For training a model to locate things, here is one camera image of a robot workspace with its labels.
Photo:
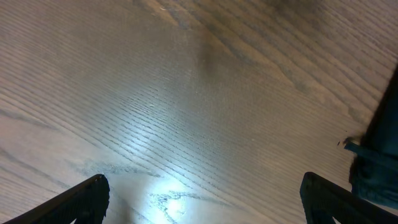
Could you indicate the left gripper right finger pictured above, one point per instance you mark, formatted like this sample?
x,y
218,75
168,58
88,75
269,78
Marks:
x,y
327,203

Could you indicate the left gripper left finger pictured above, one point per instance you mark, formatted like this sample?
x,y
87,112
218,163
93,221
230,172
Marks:
x,y
85,203

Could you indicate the black pants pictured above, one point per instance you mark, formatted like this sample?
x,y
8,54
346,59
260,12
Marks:
x,y
373,173

